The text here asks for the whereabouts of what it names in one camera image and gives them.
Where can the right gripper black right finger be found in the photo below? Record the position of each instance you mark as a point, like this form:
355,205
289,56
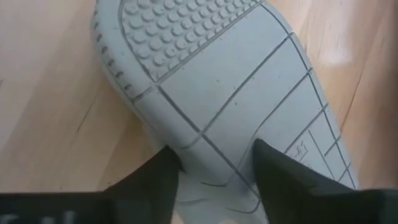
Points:
280,183

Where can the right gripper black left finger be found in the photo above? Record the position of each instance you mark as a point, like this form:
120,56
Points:
149,186

